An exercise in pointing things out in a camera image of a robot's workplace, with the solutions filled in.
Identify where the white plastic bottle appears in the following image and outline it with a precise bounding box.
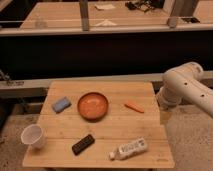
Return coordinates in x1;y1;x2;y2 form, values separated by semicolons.
109;138;148;160

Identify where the grey metal post right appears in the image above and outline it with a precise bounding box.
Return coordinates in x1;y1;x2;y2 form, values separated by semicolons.
167;0;184;28

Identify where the folded white paper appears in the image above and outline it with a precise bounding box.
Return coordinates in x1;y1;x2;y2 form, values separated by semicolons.
95;19;117;27

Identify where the blue sponge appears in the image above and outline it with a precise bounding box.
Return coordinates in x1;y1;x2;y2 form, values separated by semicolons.
52;97;71;113

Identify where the orange ceramic bowl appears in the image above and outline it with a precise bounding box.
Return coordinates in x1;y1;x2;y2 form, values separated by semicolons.
77;92;109;121

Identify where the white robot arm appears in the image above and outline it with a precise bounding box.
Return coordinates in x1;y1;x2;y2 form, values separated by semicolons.
156;62;213;118

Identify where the black cables pile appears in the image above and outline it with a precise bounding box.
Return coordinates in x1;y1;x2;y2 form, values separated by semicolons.
124;0;165;13

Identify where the white paper sheet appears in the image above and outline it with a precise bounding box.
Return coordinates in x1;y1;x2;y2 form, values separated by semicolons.
95;4;116;10

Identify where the grey metal post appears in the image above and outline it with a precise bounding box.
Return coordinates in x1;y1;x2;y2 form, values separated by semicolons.
79;0;90;31
167;0;184;28

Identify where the black remote control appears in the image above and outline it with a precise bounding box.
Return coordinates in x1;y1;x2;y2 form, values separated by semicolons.
72;134;95;155

